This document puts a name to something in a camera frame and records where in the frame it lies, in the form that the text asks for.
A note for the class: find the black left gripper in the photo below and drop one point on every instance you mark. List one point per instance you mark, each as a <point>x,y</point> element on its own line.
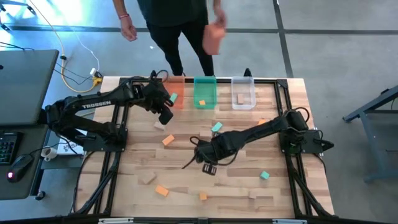
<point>166,115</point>

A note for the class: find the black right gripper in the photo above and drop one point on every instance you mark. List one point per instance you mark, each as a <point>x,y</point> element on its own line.
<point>209,170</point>

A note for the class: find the long teal block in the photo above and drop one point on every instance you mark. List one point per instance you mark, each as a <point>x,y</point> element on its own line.
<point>216,127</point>
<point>173,97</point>

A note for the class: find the long orange block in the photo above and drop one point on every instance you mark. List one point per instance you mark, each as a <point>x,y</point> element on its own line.
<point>261,121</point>
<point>161,190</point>
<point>168,140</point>

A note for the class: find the orange cube block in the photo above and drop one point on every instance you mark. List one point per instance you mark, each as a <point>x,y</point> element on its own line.
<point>202,102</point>
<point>202,196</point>

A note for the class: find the teal cube block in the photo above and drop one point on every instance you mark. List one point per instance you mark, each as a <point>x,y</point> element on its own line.
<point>264,175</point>

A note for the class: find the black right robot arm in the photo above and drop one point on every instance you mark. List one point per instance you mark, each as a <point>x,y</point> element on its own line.
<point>264,130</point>

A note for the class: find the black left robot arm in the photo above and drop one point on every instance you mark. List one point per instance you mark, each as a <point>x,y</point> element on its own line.
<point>96,104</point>

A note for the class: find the orange translucent plastic bin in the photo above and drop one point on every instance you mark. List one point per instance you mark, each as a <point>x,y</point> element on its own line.
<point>178,85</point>

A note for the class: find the green translucent plastic bin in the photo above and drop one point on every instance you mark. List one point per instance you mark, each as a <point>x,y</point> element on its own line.
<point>205,90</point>

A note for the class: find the natural wooden cube block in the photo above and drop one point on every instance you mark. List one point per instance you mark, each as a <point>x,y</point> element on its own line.
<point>252,195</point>

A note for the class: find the clear plastic bin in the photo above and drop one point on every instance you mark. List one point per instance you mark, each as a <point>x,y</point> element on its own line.
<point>248,90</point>

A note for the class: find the salmon pink box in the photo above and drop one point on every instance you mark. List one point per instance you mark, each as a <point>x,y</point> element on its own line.
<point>213,40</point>

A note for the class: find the person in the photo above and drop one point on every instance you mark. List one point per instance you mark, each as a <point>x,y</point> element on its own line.
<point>174,15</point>

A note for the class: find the white printed paper sheet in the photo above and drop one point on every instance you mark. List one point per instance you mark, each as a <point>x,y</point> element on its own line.
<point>66,151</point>

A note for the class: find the red wristband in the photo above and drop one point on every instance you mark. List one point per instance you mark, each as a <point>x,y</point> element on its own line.
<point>123,16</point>

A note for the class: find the white mug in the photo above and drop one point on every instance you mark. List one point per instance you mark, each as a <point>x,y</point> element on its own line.
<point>51,152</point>

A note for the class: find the grey laptop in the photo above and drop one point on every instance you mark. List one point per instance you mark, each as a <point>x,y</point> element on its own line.
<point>25,87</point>

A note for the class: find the black computer mouse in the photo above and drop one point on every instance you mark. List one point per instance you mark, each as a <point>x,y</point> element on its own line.
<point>20,166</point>

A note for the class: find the black keyboard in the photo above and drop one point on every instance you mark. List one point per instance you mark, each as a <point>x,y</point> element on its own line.
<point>6,149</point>

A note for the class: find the black side desk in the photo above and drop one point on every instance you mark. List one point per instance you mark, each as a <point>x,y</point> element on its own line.
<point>18,189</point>

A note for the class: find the grey metal table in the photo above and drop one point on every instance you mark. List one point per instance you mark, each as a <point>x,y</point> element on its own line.
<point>373,102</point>

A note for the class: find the silver metal bracket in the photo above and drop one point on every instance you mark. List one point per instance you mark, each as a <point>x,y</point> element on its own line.
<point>289,221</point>
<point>115,220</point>

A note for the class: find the black aluminium table frame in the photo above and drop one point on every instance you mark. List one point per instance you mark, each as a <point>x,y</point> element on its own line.
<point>283,83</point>

